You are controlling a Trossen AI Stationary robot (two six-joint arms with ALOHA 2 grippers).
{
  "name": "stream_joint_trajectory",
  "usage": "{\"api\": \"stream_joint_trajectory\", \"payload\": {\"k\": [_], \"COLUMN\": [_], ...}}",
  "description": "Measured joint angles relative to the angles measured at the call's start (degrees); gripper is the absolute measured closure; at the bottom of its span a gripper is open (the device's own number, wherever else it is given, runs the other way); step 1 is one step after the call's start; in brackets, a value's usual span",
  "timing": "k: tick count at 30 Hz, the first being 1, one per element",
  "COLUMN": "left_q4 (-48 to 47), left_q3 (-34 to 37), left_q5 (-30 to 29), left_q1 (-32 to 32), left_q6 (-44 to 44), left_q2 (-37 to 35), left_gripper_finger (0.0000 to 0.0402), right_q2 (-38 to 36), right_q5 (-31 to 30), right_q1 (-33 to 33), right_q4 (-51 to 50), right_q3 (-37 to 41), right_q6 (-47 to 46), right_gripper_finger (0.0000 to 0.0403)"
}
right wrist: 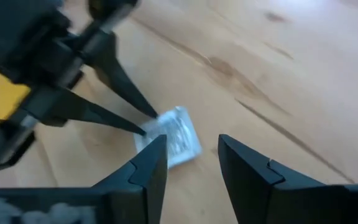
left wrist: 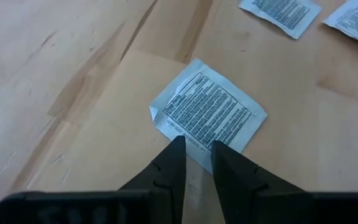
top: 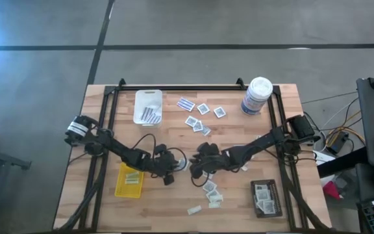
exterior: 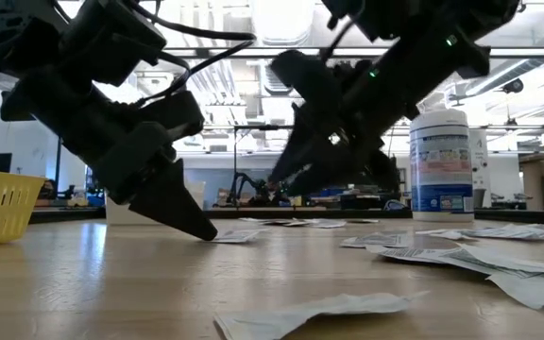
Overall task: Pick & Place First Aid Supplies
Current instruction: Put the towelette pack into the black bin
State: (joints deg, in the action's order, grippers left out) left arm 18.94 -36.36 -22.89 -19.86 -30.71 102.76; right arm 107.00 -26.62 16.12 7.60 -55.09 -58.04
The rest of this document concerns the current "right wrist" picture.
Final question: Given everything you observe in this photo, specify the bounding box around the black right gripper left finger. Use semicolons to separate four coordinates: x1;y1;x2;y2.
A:
0;134;168;224

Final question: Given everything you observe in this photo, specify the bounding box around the white wipe packet black print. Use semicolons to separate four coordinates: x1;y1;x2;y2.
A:
134;105;203;169

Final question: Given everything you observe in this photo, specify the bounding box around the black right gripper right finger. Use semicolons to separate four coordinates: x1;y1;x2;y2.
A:
218;134;358;224

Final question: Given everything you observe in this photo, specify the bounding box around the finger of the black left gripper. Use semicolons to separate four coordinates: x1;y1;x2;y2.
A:
84;30;160;119
20;88;147;137

